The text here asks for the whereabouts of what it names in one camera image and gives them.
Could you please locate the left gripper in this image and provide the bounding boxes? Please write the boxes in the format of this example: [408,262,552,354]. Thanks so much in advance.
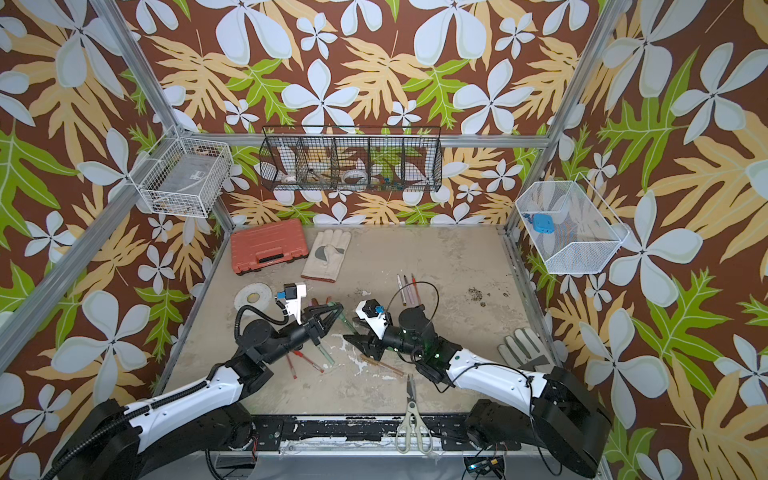
[263,301,340,367]

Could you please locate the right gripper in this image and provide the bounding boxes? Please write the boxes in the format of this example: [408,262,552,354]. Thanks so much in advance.
[344,316,427,363]

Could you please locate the light green pen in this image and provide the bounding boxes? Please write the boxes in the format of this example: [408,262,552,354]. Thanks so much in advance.
[316,343,335,367]

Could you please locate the pink pen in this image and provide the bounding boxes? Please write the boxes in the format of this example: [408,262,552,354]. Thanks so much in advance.
[402,274,419,308]

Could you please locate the red pen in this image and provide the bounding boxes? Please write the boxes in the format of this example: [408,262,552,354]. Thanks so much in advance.
[410,275,422,306]
[293,351,325,374]
[286,355,298,380]

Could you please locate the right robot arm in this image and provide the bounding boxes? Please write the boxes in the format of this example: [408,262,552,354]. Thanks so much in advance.
[345,300,613,478]

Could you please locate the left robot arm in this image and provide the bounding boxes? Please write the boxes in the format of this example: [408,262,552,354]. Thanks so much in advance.
[44,304,344,479]

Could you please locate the brown orange pen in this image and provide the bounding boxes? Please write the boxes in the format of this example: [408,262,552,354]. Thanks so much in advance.
[359,355,405,377]

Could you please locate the white tape roll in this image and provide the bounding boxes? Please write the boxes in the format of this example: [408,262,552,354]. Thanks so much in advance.
[234,283,274,311]

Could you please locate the beige work glove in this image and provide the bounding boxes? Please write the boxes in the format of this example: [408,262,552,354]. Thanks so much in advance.
[301,229,352,282]

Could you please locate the red plastic tool case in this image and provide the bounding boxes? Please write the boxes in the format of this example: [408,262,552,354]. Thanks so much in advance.
[231,219,309,275]

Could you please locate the grey striped work glove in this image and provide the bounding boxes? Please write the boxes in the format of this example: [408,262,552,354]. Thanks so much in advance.
[497,327,555,373]

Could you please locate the blue object in basket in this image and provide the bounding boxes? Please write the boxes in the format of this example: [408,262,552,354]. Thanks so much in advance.
[532,214,555,234]

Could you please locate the white mesh basket right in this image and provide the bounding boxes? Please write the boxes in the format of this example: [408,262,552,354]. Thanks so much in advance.
[515,176,630,276]

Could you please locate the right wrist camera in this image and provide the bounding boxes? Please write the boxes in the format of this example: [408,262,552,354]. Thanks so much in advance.
[355,299,391,340]

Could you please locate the white-handled scissors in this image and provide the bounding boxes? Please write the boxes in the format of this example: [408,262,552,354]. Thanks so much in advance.
[394,375,434,455]

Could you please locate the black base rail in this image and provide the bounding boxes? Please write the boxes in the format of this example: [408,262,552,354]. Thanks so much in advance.
[251,412,494,452]

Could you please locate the black wire basket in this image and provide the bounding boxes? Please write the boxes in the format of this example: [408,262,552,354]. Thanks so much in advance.
[256,125,444,192]

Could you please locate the white wire basket left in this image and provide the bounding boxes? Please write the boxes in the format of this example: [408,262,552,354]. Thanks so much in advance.
[130,127,233,218]

